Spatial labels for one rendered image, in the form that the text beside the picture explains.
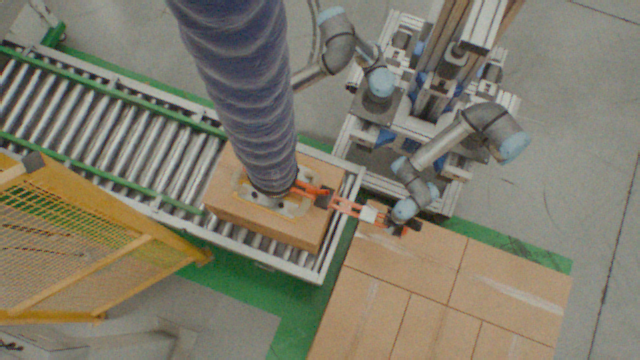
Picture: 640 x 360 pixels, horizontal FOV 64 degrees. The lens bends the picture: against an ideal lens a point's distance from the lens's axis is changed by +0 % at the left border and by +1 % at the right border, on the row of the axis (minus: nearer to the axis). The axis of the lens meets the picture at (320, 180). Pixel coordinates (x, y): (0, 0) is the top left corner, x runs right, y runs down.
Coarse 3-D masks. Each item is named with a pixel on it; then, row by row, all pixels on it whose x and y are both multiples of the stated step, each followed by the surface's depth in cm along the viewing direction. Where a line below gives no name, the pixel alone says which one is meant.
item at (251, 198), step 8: (240, 184) 247; (248, 184) 247; (248, 192) 245; (256, 192) 244; (240, 200) 245; (248, 200) 245; (256, 200) 244; (280, 200) 245; (288, 200) 245; (264, 208) 244; (280, 208) 243; (280, 216) 243; (288, 216) 243; (296, 216) 243
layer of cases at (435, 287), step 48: (384, 240) 284; (432, 240) 284; (336, 288) 277; (384, 288) 277; (432, 288) 277; (480, 288) 278; (528, 288) 278; (336, 336) 270; (384, 336) 271; (432, 336) 271; (480, 336) 271; (528, 336) 272
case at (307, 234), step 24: (216, 168) 251; (336, 168) 252; (216, 192) 248; (336, 192) 249; (216, 216) 280; (240, 216) 245; (264, 216) 245; (312, 216) 245; (288, 240) 264; (312, 240) 242
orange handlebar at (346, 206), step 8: (304, 184) 235; (296, 192) 234; (304, 192) 234; (336, 200) 234; (344, 200) 233; (336, 208) 233; (344, 208) 232; (360, 208) 233; (376, 216) 233; (384, 216) 232; (376, 224) 231
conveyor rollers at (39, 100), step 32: (96, 96) 305; (0, 128) 297; (160, 128) 300; (192, 128) 299; (128, 160) 295; (160, 160) 294; (192, 160) 294; (128, 192) 290; (160, 192) 289; (192, 192) 289; (288, 256) 281; (320, 256) 280
